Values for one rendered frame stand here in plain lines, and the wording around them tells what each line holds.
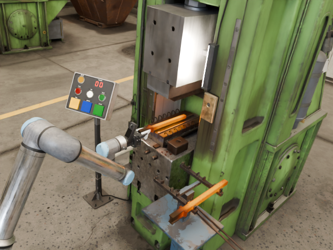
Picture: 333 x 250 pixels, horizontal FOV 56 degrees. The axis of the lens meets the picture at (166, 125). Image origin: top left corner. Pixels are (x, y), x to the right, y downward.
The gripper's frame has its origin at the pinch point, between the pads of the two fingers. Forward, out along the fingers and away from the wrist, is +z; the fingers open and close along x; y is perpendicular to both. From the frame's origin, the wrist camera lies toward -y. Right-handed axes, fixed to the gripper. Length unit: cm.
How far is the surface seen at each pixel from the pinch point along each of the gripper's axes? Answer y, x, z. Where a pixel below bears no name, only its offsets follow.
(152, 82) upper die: -28.2, -7.1, 7.7
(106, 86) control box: -12.0, -47.2, 0.3
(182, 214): 8, 59, -29
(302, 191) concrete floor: 107, 61, 168
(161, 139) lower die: 8.2, 5.5, 7.3
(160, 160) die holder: 18.5, 12.8, 1.2
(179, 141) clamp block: 7.0, 15.6, 14.2
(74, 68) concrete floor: 106, -353, 141
